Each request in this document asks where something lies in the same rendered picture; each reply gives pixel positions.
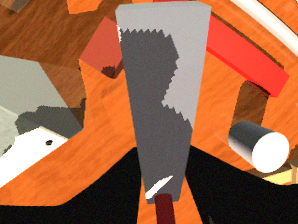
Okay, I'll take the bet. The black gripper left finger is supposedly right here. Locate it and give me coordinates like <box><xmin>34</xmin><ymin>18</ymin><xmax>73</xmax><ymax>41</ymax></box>
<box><xmin>0</xmin><ymin>147</ymin><xmax>142</xmax><ymax>224</ymax></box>

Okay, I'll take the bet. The red rectangular block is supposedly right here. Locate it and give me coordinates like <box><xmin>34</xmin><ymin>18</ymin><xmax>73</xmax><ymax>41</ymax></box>
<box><xmin>205</xmin><ymin>16</ymin><xmax>290</xmax><ymax>97</ymax></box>

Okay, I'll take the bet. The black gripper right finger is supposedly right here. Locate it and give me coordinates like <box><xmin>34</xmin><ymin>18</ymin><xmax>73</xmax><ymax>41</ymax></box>
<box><xmin>185</xmin><ymin>145</ymin><xmax>298</xmax><ymax>224</ymax></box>

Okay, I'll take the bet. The red-orange cube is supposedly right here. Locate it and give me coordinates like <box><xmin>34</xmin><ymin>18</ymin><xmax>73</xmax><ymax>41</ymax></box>
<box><xmin>80</xmin><ymin>18</ymin><xmax>124</xmax><ymax>80</ymax></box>

